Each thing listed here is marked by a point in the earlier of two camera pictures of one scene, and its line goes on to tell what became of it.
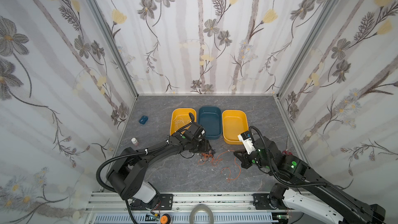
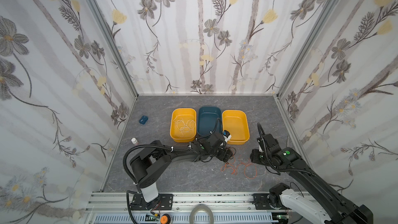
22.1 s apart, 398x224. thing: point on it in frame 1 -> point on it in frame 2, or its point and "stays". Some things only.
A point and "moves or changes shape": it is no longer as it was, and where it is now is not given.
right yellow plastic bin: x=235 y=122 stays
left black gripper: x=203 y=144 -> x=223 y=153
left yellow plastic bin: x=180 y=117 stays
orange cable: x=210 y=156 -> x=244 y=168
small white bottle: x=134 y=141 stays
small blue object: x=143 y=120 stays
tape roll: x=201 y=207 stays
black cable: x=213 y=151 moves or changes shape
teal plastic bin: x=210 y=119 stays
